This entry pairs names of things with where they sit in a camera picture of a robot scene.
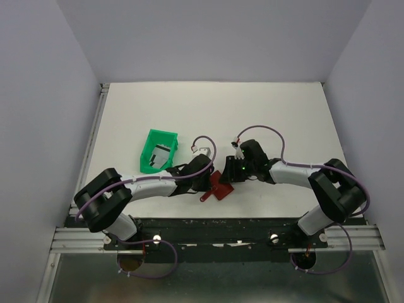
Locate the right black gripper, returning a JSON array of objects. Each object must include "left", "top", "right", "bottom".
[{"left": 218, "top": 155, "right": 256, "bottom": 183}]

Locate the red card holder wallet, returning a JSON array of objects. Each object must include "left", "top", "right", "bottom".
[{"left": 199, "top": 170, "right": 234, "bottom": 202}]

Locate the green plastic card tray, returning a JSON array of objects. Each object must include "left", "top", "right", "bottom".
[{"left": 140, "top": 129, "right": 178, "bottom": 174}]

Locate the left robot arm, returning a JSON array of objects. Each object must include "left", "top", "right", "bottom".
[{"left": 73, "top": 154, "right": 214, "bottom": 249}]

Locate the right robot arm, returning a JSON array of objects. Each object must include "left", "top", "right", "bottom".
[{"left": 219, "top": 140, "right": 367, "bottom": 247}]

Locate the silver card in tray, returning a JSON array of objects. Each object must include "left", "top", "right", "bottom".
[{"left": 149, "top": 145, "right": 171, "bottom": 169}]

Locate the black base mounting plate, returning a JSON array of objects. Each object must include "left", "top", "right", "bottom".
[{"left": 104, "top": 218, "right": 328, "bottom": 263}]

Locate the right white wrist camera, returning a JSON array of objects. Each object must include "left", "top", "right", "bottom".
[{"left": 231, "top": 139, "right": 244, "bottom": 159}]

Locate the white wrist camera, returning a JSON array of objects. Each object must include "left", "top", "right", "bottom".
[
  {"left": 191, "top": 146, "right": 211, "bottom": 158},
  {"left": 231, "top": 139, "right": 244, "bottom": 159}
]

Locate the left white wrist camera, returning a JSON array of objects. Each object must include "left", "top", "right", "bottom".
[{"left": 191, "top": 146, "right": 211, "bottom": 158}]

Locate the front aluminium rail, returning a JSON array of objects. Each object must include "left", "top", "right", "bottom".
[{"left": 50, "top": 225, "right": 386, "bottom": 254}]

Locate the aluminium rail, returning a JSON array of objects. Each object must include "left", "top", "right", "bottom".
[
  {"left": 69, "top": 82, "right": 110, "bottom": 218},
  {"left": 50, "top": 225, "right": 386, "bottom": 254}
]

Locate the left aluminium rail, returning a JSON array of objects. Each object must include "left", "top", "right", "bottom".
[{"left": 69, "top": 82, "right": 110, "bottom": 218}]

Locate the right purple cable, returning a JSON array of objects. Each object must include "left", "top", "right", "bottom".
[{"left": 235, "top": 125, "right": 371, "bottom": 275}]

